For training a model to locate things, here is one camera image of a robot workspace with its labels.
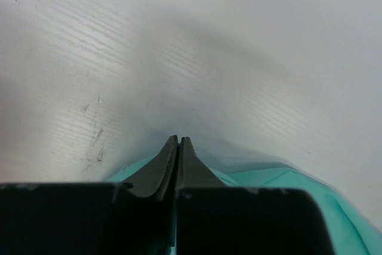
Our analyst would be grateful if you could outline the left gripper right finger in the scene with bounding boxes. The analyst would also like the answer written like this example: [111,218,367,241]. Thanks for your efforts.
[175,137,335,254]

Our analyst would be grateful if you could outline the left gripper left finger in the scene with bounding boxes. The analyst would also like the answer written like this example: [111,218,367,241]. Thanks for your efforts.
[1,136,178,254]

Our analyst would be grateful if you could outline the teal t-shirt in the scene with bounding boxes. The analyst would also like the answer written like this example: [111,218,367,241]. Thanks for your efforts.
[106,161,382,255]

